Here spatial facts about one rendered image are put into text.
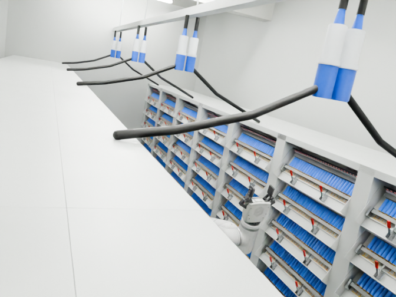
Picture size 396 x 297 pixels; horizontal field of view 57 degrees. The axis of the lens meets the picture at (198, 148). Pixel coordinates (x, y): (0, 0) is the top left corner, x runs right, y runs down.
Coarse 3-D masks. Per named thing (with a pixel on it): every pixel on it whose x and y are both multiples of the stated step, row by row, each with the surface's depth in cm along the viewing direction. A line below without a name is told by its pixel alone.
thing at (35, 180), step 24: (0, 72) 212; (0, 96) 129; (24, 96) 139; (48, 96) 151; (0, 120) 92; (24, 120) 97; (48, 120) 103; (0, 144) 72; (24, 144) 74; (48, 144) 78; (0, 168) 59; (24, 168) 61; (48, 168) 63; (0, 192) 50; (24, 192) 51; (48, 192) 53
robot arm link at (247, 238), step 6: (240, 228) 154; (240, 234) 153; (246, 234) 153; (252, 234) 152; (240, 240) 153; (246, 240) 153; (252, 240) 154; (240, 246) 155; (246, 246) 155; (252, 246) 157; (246, 252) 157
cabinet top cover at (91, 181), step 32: (64, 96) 160; (96, 96) 182; (64, 128) 96; (96, 128) 103; (64, 160) 69; (96, 160) 72; (128, 160) 77; (96, 192) 56; (128, 192) 58; (160, 192) 61
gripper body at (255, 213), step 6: (252, 198) 151; (258, 198) 152; (246, 204) 150; (252, 204) 146; (258, 204) 147; (264, 204) 148; (246, 210) 148; (252, 210) 148; (258, 210) 149; (264, 210) 150; (246, 216) 149; (252, 216) 149; (258, 216) 150; (264, 216) 152; (252, 222) 151; (258, 222) 152
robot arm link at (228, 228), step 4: (216, 220) 180; (220, 220) 178; (224, 220) 176; (216, 224) 176; (220, 224) 166; (224, 224) 167; (228, 224) 169; (232, 224) 170; (220, 228) 158; (224, 228) 156; (228, 228) 155; (232, 228) 155; (236, 228) 155; (224, 232) 153; (228, 232) 152; (232, 232) 152; (236, 232) 153; (228, 236) 151; (232, 236) 151; (236, 236) 152; (232, 240) 151; (236, 240) 152; (236, 244) 152
